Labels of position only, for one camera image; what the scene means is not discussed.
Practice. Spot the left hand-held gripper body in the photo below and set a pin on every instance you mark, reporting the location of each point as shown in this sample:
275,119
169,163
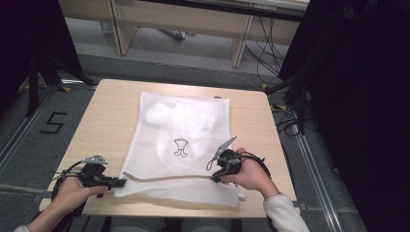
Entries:
94,174

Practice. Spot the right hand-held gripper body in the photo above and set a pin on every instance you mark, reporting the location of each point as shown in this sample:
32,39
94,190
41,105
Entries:
229,159

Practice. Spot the white mesh laundry bag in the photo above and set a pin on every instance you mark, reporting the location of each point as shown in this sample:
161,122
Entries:
180,161

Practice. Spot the person's right hand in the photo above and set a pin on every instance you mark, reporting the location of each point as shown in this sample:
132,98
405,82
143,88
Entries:
253,175

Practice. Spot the person's left hand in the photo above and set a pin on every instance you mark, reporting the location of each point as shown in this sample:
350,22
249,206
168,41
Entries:
72,195

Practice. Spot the person's legs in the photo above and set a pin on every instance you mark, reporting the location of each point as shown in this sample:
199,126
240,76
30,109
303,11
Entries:
180,225

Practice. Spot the white garment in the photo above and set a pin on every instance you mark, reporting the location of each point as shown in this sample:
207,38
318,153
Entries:
183,122

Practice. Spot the black tripod stand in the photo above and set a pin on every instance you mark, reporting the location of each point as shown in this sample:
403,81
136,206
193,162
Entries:
42,74
296,96

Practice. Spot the grey power strip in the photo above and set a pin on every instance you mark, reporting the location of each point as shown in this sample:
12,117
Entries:
175,34

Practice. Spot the black curtain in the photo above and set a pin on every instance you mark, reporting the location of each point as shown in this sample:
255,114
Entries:
29,42
361,96

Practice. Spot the light wooden desk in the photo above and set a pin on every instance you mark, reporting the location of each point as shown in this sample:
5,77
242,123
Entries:
180,19

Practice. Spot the metal floor rail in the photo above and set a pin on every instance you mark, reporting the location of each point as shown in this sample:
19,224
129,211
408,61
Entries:
22,129
316,177

